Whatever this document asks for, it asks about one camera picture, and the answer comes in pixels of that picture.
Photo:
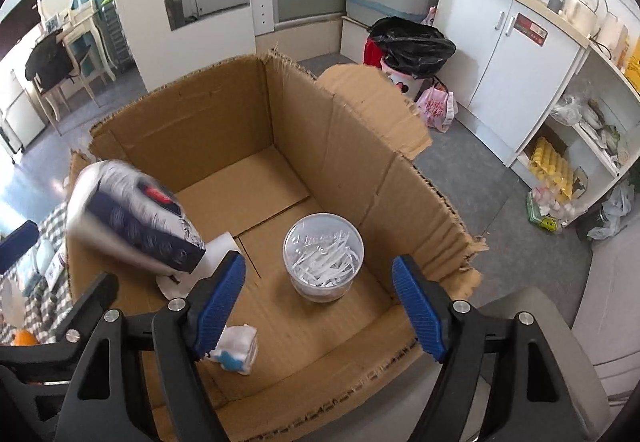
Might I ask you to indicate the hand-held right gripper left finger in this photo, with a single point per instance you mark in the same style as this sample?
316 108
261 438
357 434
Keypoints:
220 307

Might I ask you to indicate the yellow packet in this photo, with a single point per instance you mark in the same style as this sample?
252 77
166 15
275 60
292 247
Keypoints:
631 62

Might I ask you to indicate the white mini fridge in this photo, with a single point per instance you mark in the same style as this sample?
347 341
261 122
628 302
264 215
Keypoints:
20 107

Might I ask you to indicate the clear cotton swab jar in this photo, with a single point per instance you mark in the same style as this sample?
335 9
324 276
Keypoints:
322 247

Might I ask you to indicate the white dressing table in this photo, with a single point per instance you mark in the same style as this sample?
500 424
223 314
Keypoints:
95 27

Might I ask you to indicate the stack of yellow egg trays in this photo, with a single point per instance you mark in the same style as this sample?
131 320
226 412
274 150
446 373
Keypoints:
550 167

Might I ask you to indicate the grey drawer tower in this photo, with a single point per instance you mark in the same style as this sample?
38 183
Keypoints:
117 37

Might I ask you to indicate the pink plastic bag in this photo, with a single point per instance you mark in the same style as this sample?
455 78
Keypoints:
437 109

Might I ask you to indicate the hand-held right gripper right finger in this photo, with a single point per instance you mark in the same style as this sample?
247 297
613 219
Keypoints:
417 307

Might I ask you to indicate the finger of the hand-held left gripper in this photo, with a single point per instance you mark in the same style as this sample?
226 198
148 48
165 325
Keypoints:
15 244
87 304

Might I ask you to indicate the dark printed snack packet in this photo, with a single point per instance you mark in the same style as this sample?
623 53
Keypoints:
140 222

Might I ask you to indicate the orange fruit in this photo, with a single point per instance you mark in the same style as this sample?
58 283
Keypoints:
22 339

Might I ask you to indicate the white wardrobe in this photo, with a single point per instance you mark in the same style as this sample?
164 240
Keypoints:
130 22

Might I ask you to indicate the red plastic bucket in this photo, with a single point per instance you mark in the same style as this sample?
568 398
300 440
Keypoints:
372 52

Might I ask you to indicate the small white box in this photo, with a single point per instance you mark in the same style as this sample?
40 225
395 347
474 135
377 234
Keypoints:
54 269

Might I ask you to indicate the white open shelf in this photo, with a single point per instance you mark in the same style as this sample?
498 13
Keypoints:
600 82

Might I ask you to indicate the white tissue pack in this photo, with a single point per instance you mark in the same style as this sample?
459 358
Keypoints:
240 342

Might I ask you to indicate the black jacket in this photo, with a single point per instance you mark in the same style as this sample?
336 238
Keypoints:
45 59

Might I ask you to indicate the green egg carton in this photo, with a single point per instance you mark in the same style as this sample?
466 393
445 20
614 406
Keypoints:
545 219

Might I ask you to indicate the black plastic bag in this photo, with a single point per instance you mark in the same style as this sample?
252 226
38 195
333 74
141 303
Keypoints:
410 42

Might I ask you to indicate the black television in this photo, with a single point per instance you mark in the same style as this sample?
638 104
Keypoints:
17 22

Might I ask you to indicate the white electric pot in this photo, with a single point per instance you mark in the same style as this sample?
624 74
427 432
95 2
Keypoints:
580 14

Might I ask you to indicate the brown cardboard box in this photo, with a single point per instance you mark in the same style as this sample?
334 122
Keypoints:
280 112

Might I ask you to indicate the grey white checked cloth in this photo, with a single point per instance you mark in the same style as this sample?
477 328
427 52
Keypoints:
50 307

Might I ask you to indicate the white plastic bag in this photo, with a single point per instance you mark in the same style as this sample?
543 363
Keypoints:
615 212

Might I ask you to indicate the wooden chair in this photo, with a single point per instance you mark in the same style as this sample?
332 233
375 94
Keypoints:
75 67

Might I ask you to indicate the white kitchen cabinet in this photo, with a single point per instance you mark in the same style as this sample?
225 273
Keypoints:
500 72

